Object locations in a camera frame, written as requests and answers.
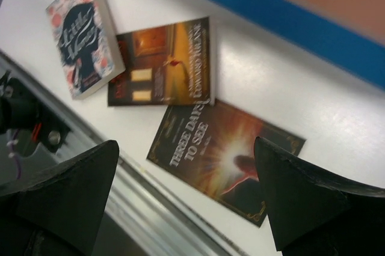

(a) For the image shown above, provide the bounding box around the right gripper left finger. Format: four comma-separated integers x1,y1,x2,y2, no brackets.
1,140,118,255

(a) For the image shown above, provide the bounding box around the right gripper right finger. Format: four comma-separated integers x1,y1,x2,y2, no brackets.
254,137,384,255

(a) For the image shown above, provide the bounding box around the brown Edward Tulane book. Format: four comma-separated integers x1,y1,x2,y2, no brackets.
107,17,217,107

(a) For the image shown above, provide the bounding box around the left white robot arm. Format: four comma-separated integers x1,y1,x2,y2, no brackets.
1,70,70,160

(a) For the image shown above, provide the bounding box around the Three Days to See book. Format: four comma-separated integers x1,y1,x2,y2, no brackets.
147,100,306,227

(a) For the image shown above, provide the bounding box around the Little Women book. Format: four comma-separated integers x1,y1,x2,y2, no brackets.
46,0,126,100

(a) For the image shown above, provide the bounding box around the blue yellow wooden bookshelf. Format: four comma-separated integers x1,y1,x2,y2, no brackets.
210,0,384,88

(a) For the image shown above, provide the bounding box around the aluminium mounting rail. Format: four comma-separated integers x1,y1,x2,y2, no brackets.
0,48,250,256

